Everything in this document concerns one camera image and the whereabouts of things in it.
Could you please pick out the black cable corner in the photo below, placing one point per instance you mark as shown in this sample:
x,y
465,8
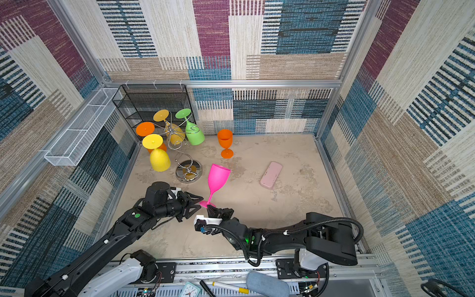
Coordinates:
x,y
434,288

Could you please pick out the pink glasses case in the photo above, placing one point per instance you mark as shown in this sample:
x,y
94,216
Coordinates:
x,y
271,174

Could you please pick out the pink wine glass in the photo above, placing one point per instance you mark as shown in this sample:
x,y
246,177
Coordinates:
x,y
218,177

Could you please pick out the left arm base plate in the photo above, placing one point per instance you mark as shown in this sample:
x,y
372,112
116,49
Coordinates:
x,y
165,272

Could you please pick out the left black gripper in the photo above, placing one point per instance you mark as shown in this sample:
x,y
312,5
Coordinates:
x,y
185,200

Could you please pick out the orange front wine glass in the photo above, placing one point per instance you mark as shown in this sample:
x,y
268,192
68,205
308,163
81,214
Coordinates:
x,y
225,138

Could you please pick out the teal alarm clock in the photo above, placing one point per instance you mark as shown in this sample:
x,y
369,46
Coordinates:
x,y
190,290

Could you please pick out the black pen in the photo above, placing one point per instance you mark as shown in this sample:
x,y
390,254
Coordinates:
x,y
206,289

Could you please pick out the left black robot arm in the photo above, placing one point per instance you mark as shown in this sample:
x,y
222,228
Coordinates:
x,y
159,202

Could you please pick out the amber yellow wine glass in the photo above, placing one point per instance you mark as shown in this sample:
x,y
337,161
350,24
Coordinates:
x,y
175,135

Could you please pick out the black wire shelf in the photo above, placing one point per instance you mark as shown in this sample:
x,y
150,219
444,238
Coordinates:
x,y
139,103

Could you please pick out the orange wine glass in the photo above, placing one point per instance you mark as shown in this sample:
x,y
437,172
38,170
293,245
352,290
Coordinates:
x,y
225,138
146,128

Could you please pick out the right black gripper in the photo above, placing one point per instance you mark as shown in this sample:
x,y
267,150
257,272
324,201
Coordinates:
x,y
219,216

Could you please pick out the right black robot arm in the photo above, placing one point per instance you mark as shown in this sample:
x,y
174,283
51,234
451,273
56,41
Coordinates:
x,y
317,240

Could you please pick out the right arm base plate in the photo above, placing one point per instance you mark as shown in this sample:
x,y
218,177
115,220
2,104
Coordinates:
x,y
287,269

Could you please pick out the yellow white marker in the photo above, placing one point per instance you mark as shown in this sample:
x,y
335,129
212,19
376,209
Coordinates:
x,y
231,287

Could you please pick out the white mesh wall basket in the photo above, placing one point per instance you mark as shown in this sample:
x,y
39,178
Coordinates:
x,y
76,140

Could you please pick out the orange back wine glass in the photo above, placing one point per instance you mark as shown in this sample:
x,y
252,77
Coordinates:
x,y
146,128

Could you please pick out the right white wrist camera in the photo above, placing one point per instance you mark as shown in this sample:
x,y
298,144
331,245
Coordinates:
x,y
200,222

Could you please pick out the green wine glass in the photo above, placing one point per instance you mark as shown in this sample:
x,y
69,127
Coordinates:
x,y
193,133

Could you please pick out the blue grey cloth pouch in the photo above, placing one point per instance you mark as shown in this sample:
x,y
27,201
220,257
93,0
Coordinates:
x,y
266,285

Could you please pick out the chrome wine glass rack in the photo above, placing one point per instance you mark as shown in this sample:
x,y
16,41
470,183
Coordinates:
x,y
188,170

